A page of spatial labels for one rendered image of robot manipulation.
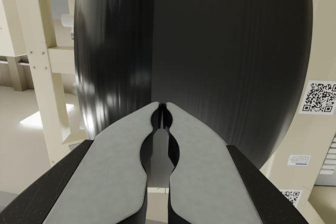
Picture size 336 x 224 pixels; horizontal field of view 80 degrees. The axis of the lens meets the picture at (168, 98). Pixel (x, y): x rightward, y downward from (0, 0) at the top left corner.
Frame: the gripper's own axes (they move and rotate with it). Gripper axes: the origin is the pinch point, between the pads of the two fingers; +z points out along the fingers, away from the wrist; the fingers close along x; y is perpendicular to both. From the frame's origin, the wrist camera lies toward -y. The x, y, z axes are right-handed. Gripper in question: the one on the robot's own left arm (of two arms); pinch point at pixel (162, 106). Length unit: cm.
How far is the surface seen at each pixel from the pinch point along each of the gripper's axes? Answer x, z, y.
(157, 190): -1, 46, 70
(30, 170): -226, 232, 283
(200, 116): 4.1, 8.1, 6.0
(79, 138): -38, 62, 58
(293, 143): 30.2, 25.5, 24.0
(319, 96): 32.3, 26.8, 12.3
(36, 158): -233, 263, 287
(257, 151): 11.8, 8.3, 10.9
